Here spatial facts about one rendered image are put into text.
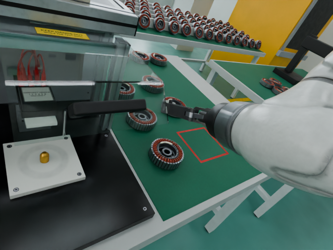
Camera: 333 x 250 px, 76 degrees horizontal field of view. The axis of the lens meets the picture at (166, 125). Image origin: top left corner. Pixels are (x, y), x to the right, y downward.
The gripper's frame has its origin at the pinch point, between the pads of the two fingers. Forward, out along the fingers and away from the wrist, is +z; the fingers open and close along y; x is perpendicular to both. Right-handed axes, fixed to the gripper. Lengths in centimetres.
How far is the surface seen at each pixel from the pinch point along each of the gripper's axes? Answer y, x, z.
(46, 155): -33.3, -16.4, 0.0
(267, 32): 207, 124, 224
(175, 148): 2.8, -13.6, 9.3
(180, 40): 41, 52, 134
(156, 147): -3.9, -13.8, 8.8
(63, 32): -32.2, 10.7, -5.0
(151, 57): 4, 23, 74
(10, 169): -39.6, -19.8, -1.4
